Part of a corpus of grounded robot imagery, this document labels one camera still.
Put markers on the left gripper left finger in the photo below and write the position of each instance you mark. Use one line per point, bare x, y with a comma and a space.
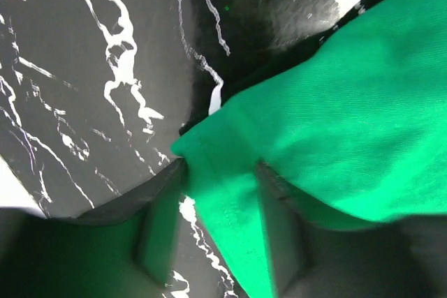
123, 248

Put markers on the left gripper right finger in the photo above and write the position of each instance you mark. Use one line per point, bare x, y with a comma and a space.
316, 251

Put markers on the green t shirt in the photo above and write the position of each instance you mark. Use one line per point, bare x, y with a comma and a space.
360, 126

